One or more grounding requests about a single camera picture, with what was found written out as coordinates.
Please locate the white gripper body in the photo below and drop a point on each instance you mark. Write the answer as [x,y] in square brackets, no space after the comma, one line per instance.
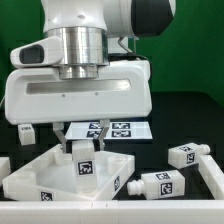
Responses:
[38,95]

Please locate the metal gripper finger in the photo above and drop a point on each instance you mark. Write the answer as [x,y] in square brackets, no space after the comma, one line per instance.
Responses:
[60,136]
[102,133]

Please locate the white square tabletop tray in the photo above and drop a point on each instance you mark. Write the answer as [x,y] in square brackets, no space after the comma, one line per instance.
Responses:
[51,177]

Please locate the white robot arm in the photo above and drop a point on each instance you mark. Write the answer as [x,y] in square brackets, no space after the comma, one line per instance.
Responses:
[81,71]

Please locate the white marker sheet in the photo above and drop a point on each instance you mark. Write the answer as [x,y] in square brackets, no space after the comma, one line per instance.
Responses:
[119,130]

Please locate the small white cube block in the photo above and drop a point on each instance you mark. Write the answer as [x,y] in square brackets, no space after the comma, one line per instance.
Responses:
[26,134]

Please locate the white left fence block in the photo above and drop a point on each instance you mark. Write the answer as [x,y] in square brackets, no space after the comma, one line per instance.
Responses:
[5,168]

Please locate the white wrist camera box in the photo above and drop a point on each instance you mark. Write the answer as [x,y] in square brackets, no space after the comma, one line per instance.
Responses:
[42,53]

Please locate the white front fence rail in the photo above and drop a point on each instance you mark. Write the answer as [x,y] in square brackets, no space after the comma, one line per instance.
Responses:
[113,212]

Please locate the white fence rail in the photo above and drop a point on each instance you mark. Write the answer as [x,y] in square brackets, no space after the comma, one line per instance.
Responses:
[113,212]
[212,175]

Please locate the white right fence rail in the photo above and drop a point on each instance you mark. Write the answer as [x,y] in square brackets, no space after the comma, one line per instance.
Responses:
[212,175]

